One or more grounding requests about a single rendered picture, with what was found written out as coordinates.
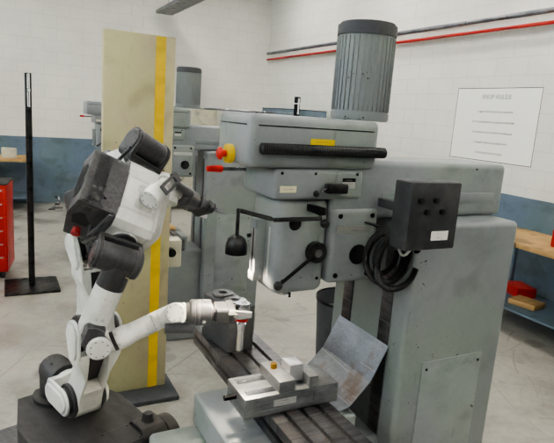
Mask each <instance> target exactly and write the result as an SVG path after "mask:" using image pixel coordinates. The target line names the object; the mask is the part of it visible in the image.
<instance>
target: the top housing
mask: <svg viewBox="0 0 554 443"><path fill-rule="evenodd" d="M377 135H378V125H377V124H376V123H375V122H374V121H365V120H347V119H343V120H341V119H328V118H317V117H304V116H292V115H280V114H268V113H244V112H232V111H226V112H223V113H222V115H221V125H220V143H219V147H222V149H223V147H224V145H225V144H226V143H228V144H233V145H234V147H235V152H236V154H235V159H234V161H233V163H239V164H242V165H245V166H249V167H260V168H302V169H344V170H370V169H372V168H373V167H374V165H375V158H360V157H334V156H285V155H261V154H260V153H259V145H260V143H261V142H263V143H286V144H289V143H290V144H308V145H327V146H347V147H369V148H376V143H377Z"/></svg>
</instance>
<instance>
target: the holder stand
mask: <svg viewBox="0 0 554 443"><path fill-rule="evenodd" d="M204 299H210V300H211V303H212V304H213V303H214V301H225V300H232V302H233V304H236V302H237V301H239V300H240V299H244V297H240V296H238V295H237V294H234V293H233V291H231V290H229V289H216V290H214V291H213V292H208V293H204ZM249 303H250V302H249ZM249 307H250V311H251V312H252V318H248V321H247V322H246V324H245V327H244V345H243V350H244V349H248V348H252V336H253V323H254V309H255V305H253V304H252V303H250V305H249ZM202 334H203V335H204V336H206V337H207V338H209V339H210V340H211V341H212V342H214V343H215V344H216V345H218V346H219V347H220V348H222V349H223V350H224V351H225V352H226V353H229V352H236V351H237V350H236V348H237V321H235V324H227V323H215V322H213V321H212V322H211V324H210V325H203V326H202Z"/></svg>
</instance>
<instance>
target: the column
mask: <svg viewBox="0 0 554 443"><path fill-rule="evenodd" d="M516 229H517V224H516V222H515V221H510V220H507V219H503V218H499V217H496V216H492V215H488V214H475V215H458V216H457V221H456V232H455V240H454V246H453V248H447V249H434V250H421V251H420V253H418V254H415V253H414V251H412V253H413V257H412V263H411V266H410V268H409V270H408V272H407V273H406V275H405V276H404V277H403V278H402V279H401V280H400V281H399V282H397V283H395V284H393V285H390V286H397V285H399V284H401V283H403V282H404V281H405V280H406V279H407V278H408V277H409V275H410V273H411V272H412V268H413V267H415V268H417V269H419V271H418V273H417V276H416V277H415V280H414V281H413V282H412V284H411V285H410V286H408V287H406V288H405V289H404V290H401V291H397V292H393V293H392V292H387V291H385V290H383V289H381V288H380V287H379V286H378V285H376V284H374V283H373V282H372V281H371V280H370V279H366V280H350V281H340V282H336V286H335V295H334V303H333V313H332V328H333V326H334V324H335V323H336V321H337V319H338V318H339V315H341V316H343V317H344V318H345V319H346V320H348V321H350V322H351V323H353V324H355V325H356V326H358V327H360V328H361V329H363V330H364V331H366V332H367V333H368V334H370V335H371V336H373V337H375V338H377V339H378V340H380V341H381V342H383V343H384V344H386V345H387V346H388V347H389V348H388V350H387V352H386V353H385V355H384V357H383V359H382V361H381V363H380V365H379V367H378V368H377V370H376V372H375V375H374V377H373V379H372V381H371V382H370V383H369V385H368V386H367V387H366V388H365V389H364V390H363V392H362V393H361V394H360V395H359V397H358V398H357V399H356V400H355V401H354V403H353V404H352V405H351V406H350V407H349V409H350V410H351V411H352V412H353V413H354V414H355V416H356V417H357V418H359V419H360V420H361V421H362V422H363V423H364V424H365V425H366V426H367V427H368V428H369V429H370V430H371V431H373V432H374V433H375V435H377V443H482V439H483V433H484V428H485V418H486V412H487V407H488V401H489V395H490V390H491V385H492V375H493V369H494V363H495V358H496V352H497V347H498V342H499V332H500V325H501V320H502V315H503V309H504V304H505V299H506V293H507V282H508V277H509V272H510V266H511V261H512V256H513V249H514V239H515V234H516Z"/></svg>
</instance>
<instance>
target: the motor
mask: <svg viewBox="0 0 554 443"><path fill-rule="evenodd" d="M397 29H398V27H397V26H396V25H395V24H394V23H391V22H388V21H383V20H375V19H349V20H345V21H342V22H341V23H340V24H339V27H338V38H337V48H336V58H335V69H334V78H333V88H332V108H331V109H332V110H331V116H330V117H332V119H341V120H343V119H347V120H365V121H376V122H387V121H388V117H389V115H387V114H388V113H389V108H390V93H391V84H392V76H393V68H394V60H395V52H396V44H397V41H396V39H397Z"/></svg>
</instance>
